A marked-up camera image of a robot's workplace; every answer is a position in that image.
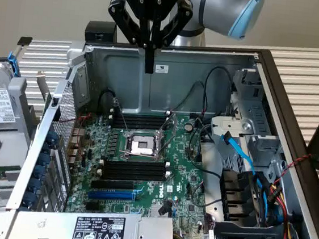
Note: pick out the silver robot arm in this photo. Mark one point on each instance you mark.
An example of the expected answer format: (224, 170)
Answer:
(216, 8)

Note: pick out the black RAM slot white latch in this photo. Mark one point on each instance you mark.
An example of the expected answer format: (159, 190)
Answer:
(133, 178)
(134, 168)

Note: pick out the black box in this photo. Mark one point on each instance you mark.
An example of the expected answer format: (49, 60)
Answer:
(99, 30)

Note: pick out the open metal PC case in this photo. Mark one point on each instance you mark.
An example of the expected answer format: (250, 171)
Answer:
(162, 91)

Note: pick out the metal socket cover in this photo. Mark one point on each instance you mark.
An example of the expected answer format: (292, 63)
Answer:
(172, 118)

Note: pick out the thin metal locking lever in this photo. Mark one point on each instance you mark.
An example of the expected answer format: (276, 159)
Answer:
(130, 152)
(121, 115)

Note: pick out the black table end cap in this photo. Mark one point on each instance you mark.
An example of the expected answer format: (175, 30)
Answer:
(25, 41)

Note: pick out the round coin cell battery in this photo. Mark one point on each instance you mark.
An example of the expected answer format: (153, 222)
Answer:
(188, 126)

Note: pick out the large silver port block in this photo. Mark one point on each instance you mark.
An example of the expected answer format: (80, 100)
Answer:
(77, 141)
(78, 133)

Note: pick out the CPU socket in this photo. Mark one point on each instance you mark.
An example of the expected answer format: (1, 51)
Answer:
(140, 147)

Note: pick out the blue round slot latch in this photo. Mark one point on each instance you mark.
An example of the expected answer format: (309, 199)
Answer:
(30, 198)
(52, 138)
(35, 185)
(44, 159)
(40, 172)

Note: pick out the silver USB port block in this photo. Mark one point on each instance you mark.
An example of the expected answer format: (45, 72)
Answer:
(72, 159)
(73, 150)

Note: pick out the silver disk bay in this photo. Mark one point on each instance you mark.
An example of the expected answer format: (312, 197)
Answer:
(257, 141)

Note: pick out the green motherboard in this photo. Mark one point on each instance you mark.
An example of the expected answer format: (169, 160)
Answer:
(182, 170)

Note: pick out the grey parts rack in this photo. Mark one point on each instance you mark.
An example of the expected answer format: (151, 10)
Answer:
(17, 139)

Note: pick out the long black expansion slot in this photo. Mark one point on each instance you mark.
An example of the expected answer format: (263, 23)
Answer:
(112, 185)

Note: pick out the blue expansion slot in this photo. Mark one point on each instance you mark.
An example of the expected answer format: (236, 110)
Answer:
(111, 195)

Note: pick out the silver chipset heatsink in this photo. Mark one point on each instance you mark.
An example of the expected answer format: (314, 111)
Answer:
(154, 210)

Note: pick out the short black expansion slot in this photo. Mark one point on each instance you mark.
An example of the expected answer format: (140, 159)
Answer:
(92, 206)

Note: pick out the silver power supply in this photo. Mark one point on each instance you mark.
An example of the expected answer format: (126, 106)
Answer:
(51, 228)

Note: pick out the graphics card with bracket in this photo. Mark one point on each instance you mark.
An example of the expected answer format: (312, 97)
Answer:
(46, 104)

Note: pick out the blue plastic disk bracket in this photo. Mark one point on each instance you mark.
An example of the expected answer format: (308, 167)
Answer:
(14, 64)

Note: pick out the black plastic fan duct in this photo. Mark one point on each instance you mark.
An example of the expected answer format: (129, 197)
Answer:
(233, 178)

